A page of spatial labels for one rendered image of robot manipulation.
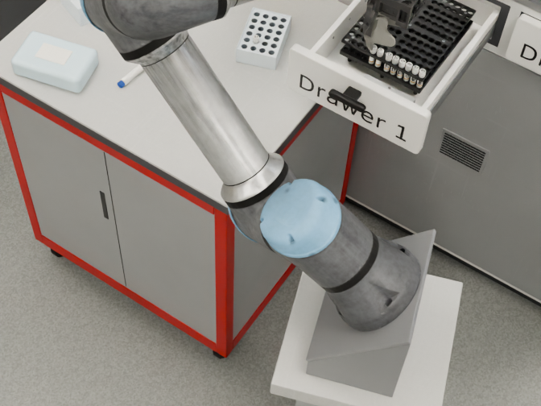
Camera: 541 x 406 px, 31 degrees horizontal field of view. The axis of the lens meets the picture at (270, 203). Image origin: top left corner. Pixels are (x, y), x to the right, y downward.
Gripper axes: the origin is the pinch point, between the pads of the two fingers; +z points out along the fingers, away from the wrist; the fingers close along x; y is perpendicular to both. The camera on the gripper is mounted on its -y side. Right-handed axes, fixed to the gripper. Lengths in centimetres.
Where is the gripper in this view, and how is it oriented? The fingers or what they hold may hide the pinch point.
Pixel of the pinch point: (373, 36)
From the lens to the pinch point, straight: 187.4
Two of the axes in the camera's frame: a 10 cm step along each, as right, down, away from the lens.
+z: -0.5, 5.7, 8.2
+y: 8.6, 4.4, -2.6
